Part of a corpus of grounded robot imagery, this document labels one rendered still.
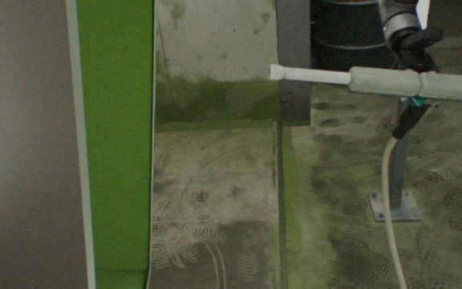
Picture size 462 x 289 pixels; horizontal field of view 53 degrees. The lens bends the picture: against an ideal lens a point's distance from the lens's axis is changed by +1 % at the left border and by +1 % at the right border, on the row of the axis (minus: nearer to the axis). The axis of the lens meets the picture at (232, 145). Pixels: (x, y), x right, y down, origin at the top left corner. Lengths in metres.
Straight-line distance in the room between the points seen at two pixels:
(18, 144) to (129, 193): 0.79
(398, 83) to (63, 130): 0.79
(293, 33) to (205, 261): 1.34
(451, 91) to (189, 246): 1.30
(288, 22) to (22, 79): 2.28
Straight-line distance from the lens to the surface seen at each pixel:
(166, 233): 2.11
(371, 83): 1.03
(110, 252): 1.34
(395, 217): 2.19
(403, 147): 2.05
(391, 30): 1.25
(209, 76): 2.73
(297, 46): 2.65
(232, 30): 2.62
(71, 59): 0.37
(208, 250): 1.99
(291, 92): 2.76
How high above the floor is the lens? 1.42
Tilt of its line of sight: 32 degrees down
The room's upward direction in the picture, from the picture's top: 6 degrees counter-clockwise
